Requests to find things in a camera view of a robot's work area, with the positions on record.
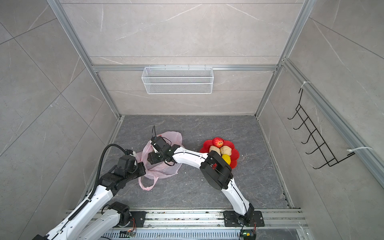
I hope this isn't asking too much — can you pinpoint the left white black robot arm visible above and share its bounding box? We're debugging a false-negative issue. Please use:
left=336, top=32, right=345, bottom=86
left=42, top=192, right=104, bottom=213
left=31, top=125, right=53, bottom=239
left=34, top=150, right=146, bottom=240

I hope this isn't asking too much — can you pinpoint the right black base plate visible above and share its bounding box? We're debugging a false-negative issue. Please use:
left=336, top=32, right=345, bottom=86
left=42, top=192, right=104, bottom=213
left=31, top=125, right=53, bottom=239
left=223, top=211, right=265, bottom=228

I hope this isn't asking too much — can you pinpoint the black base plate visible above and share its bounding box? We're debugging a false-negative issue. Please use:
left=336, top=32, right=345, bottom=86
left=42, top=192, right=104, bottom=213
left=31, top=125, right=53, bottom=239
left=223, top=211, right=265, bottom=228
left=118, top=211, right=147, bottom=229

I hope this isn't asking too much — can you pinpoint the aluminium mounting rail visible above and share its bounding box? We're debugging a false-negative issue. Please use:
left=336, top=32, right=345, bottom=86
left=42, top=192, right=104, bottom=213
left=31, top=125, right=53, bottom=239
left=58, top=209, right=310, bottom=231

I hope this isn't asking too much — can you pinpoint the beige fake fruit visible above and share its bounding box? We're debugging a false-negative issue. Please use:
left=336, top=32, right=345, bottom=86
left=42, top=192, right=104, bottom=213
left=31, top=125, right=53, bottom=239
left=220, top=146, right=232, bottom=156

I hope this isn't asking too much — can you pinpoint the red fake apple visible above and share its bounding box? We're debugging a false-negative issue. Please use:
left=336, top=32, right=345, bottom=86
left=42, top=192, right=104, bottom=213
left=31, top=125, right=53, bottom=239
left=212, top=137, right=224, bottom=149

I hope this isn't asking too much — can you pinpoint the black wire hook rack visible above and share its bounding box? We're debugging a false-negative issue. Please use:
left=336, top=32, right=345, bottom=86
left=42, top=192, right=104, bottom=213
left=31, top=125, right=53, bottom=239
left=287, top=89, right=355, bottom=170

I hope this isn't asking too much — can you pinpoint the pink plastic bag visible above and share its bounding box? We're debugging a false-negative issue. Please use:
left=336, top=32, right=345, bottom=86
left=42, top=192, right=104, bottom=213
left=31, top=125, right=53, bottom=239
left=137, top=131, right=183, bottom=191

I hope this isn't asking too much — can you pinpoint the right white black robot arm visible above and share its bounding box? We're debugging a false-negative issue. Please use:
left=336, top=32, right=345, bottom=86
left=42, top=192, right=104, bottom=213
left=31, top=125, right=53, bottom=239
left=148, top=136, right=255, bottom=226

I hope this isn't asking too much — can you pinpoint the beige fake potato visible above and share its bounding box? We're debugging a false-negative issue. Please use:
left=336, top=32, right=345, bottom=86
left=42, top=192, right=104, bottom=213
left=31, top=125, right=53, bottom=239
left=209, top=146, right=221, bottom=155

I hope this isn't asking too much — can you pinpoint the white wire mesh basket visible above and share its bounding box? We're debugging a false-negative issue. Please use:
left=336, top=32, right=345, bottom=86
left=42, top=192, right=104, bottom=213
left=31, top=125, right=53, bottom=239
left=142, top=66, right=214, bottom=95

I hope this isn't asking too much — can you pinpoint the red flower-shaped plastic bowl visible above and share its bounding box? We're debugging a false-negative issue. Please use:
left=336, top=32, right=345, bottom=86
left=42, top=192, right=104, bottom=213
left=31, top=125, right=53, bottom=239
left=200, top=139, right=240, bottom=169

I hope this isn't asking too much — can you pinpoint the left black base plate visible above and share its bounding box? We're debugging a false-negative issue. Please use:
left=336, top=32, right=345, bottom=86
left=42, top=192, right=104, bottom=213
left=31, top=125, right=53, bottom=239
left=118, top=211, right=147, bottom=229

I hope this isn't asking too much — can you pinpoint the yellow fake lemon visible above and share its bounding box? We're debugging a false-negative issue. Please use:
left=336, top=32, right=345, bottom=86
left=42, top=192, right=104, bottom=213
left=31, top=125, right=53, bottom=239
left=222, top=154, right=232, bottom=165

